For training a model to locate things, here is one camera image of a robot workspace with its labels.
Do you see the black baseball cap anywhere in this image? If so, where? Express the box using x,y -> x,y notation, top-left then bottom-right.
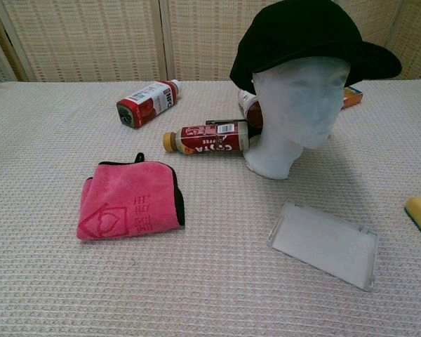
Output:
229,0 -> 403,95

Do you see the white foam mannequin head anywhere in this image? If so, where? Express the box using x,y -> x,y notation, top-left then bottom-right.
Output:
244,60 -> 349,180

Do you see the Costa coffee bottle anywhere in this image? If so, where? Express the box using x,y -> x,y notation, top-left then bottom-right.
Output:
162,121 -> 250,154

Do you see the brown drink bottle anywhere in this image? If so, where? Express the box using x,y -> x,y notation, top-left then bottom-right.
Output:
237,87 -> 264,128

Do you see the red NFC juice bottle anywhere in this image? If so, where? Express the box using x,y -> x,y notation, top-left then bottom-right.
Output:
116,79 -> 181,129

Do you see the pink folded towel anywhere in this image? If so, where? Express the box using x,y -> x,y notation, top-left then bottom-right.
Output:
76,152 -> 186,242

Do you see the beige woven table cloth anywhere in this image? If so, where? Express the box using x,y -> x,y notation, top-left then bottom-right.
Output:
0,79 -> 421,337

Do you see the clear plastic lid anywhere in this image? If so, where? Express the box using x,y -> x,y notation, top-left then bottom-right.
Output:
267,200 -> 379,293

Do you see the orange yellow box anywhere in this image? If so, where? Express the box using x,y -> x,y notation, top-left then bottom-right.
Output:
340,85 -> 365,111

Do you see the woven folding screen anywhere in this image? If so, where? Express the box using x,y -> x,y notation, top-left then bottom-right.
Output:
0,0 -> 421,84

